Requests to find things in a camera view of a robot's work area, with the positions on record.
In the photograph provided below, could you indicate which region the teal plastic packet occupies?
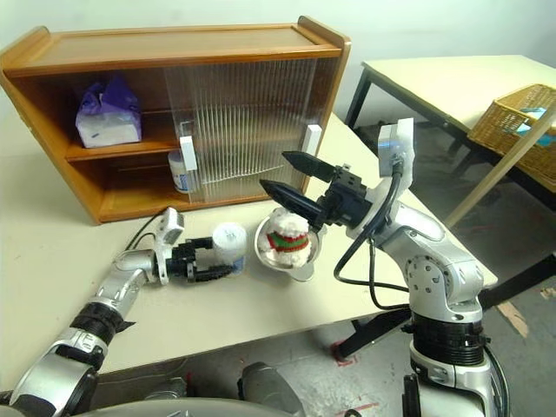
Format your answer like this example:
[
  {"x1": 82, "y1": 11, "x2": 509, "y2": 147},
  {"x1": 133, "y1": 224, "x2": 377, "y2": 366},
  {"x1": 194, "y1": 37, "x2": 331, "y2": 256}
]
[{"x1": 518, "y1": 105, "x2": 550, "y2": 132}]

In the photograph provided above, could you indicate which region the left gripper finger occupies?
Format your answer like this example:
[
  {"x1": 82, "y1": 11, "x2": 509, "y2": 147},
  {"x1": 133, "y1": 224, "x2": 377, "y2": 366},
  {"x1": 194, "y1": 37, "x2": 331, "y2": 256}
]
[
  {"x1": 190, "y1": 261, "x2": 235, "y2": 285},
  {"x1": 182, "y1": 235, "x2": 215, "y2": 255}
]

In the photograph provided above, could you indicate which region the black table foot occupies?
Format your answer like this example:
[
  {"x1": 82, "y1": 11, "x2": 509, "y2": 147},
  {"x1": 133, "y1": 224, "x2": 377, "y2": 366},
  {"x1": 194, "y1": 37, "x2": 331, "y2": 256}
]
[{"x1": 337, "y1": 254, "x2": 556, "y2": 362}]

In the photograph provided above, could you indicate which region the white plastic bottle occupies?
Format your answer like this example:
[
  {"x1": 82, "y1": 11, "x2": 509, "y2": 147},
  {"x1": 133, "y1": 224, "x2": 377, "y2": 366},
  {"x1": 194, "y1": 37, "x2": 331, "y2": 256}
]
[
  {"x1": 211, "y1": 222, "x2": 248, "y2": 275},
  {"x1": 168, "y1": 149, "x2": 195, "y2": 195}
]

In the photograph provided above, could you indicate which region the dark grey rounded shape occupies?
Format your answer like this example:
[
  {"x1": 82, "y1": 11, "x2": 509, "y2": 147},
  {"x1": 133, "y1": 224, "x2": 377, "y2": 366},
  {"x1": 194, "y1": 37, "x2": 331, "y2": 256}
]
[{"x1": 236, "y1": 361, "x2": 306, "y2": 410}]

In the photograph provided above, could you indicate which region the ribbed clear sliding door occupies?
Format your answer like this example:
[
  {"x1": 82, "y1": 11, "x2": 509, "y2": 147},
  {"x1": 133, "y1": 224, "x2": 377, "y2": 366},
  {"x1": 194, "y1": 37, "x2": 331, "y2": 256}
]
[
  {"x1": 179, "y1": 64, "x2": 317, "y2": 206},
  {"x1": 162, "y1": 60, "x2": 326, "y2": 204}
]

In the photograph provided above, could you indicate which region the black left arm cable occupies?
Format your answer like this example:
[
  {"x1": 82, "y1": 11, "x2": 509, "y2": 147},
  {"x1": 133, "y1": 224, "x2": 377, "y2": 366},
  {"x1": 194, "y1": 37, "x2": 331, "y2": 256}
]
[{"x1": 124, "y1": 212, "x2": 164, "y2": 262}]

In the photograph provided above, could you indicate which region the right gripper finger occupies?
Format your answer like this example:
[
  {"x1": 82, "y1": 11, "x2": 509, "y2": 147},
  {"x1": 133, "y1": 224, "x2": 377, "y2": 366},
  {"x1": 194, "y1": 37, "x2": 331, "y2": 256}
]
[
  {"x1": 258, "y1": 178, "x2": 328, "y2": 231},
  {"x1": 281, "y1": 149, "x2": 339, "y2": 183}
]

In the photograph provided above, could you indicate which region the white door handle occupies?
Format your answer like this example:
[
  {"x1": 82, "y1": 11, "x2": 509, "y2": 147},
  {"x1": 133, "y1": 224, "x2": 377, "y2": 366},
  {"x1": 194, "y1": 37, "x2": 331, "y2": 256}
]
[
  {"x1": 302, "y1": 124, "x2": 323, "y2": 158},
  {"x1": 179, "y1": 136, "x2": 197, "y2": 173}
]

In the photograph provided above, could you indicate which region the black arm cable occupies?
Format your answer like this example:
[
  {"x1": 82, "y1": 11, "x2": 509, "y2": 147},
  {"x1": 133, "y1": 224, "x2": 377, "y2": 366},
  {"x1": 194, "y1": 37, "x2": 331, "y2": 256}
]
[
  {"x1": 124, "y1": 212, "x2": 164, "y2": 262},
  {"x1": 333, "y1": 159, "x2": 413, "y2": 313}
]

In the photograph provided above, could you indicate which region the silver metal bowl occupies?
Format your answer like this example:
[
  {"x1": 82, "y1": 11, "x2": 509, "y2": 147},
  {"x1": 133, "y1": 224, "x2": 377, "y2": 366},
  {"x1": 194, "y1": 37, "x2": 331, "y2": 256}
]
[{"x1": 254, "y1": 215, "x2": 326, "y2": 282}]

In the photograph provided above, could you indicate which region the white plush snowman toy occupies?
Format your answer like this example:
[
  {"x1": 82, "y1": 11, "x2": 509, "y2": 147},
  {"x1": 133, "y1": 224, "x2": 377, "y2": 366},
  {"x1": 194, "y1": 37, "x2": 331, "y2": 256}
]
[{"x1": 260, "y1": 207, "x2": 314, "y2": 267}]

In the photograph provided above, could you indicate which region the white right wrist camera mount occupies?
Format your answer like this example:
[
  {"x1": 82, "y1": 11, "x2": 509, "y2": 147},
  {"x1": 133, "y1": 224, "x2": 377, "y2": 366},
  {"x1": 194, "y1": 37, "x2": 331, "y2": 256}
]
[{"x1": 345, "y1": 116, "x2": 414, "y2": 239}]

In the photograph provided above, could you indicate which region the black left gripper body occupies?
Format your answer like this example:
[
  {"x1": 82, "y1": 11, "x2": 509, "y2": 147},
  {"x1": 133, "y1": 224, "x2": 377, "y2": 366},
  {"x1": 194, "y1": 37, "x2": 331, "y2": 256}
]
[{"x1": 166, "y1": 241, "x2": 199, "y2": 283}]

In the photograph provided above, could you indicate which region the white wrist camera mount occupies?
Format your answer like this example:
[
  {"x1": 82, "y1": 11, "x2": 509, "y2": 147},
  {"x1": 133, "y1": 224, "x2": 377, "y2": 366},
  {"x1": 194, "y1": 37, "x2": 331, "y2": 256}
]
[
  {"x1": 345, "y1": 116, "x2": 414, "y2": 239},
  {"x1": 155, "y1": 207, "x2": 186, "y2": 287}
]

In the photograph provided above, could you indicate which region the wicker basket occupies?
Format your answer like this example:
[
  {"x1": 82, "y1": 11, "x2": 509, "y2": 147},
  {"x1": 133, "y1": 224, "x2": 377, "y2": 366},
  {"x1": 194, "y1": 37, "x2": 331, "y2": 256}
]
[{"x1": 467, "y1": 83, "x2": 556, "y2": 184}]

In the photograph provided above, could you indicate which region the brown floor tape strip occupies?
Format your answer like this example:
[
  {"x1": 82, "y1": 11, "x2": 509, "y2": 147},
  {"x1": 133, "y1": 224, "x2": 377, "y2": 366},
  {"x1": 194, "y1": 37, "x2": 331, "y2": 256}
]
[{"x1": 496, "y1": 301, "x2": 530, "y2": 339}]

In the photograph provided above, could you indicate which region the cream side table black frame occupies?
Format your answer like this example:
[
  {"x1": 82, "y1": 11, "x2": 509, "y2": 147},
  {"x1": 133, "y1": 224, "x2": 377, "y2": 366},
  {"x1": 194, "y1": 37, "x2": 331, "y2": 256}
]
[{"x1": 345, "y1": 54, "x2": 556, "y2": 197}]

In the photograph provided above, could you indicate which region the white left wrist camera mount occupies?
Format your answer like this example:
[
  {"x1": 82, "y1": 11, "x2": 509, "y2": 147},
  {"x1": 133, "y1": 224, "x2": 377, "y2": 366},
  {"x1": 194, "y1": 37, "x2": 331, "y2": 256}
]
[{"x1": 155, "y1": 207, "x2": 186, "y2": 287}]

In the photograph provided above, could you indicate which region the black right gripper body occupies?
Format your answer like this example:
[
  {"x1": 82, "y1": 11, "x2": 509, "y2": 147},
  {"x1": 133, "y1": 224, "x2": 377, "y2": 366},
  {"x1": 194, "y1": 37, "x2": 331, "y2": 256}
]
[{"x1": 315, "y1": 162, "x2": 374, "y2": 232}]

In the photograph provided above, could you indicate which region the purple tissue pack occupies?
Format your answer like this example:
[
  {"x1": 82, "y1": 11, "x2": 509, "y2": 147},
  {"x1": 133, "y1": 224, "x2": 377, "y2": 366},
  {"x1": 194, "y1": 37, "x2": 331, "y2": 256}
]
[{"x1": 75, "y1": 76, "x2": 143, "y2": 149}]

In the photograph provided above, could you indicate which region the wooden cabinet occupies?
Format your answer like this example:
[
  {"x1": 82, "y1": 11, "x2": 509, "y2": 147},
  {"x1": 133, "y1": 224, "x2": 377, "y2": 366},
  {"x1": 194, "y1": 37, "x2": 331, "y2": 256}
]
[{"x1": 0, "y1": 16, "x2": 353, "y2": 226}]

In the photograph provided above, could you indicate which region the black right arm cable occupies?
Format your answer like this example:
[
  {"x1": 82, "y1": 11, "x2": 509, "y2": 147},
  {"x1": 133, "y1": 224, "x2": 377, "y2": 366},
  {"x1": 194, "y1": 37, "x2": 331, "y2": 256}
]
[{"x1": 333, "y1": 159, "x2": 413, "y2": 313}]

